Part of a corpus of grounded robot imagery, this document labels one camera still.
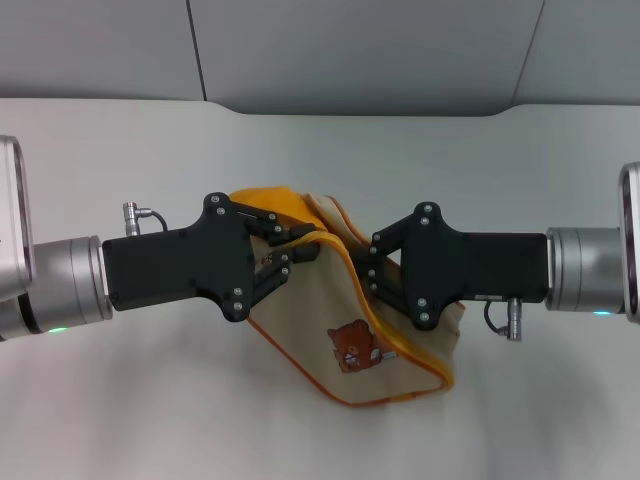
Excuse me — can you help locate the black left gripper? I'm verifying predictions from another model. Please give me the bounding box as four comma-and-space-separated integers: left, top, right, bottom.
101, 191, 321, 324

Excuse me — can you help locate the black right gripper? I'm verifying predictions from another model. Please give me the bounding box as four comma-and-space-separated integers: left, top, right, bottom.
366, 201, 552, 333

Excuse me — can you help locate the beige orange bear food bag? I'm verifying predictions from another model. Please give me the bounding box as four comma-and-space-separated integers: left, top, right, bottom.
228, 185, 465, 409

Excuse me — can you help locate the right wrist connector with cable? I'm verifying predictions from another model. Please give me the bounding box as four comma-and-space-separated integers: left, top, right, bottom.
483, 296, 524, 343

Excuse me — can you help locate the wrist connector with cable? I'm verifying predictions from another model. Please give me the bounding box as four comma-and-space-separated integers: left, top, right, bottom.
483, 296, 524, 343
122, 200, 170, 236

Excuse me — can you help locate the left wrist connector with cable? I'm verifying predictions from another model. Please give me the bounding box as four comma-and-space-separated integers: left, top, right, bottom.
122, 200, 170, 236

